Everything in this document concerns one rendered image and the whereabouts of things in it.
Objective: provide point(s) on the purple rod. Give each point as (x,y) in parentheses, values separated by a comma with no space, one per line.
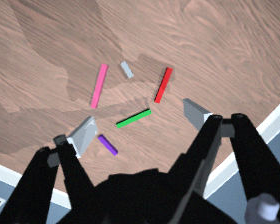
(108,145)

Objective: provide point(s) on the pink rod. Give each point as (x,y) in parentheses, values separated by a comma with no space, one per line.
(99,85)

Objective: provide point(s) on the grey rod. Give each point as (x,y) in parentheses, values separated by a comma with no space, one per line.
(127,69)

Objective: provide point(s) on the green rod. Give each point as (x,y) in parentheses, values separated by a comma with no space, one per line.
(133,118)

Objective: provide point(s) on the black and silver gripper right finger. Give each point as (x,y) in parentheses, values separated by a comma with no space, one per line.
(258,168)

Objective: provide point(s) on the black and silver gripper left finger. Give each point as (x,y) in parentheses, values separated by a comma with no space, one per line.
(30,200)

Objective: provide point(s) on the red rod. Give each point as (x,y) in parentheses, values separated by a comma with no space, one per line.
(163,85)

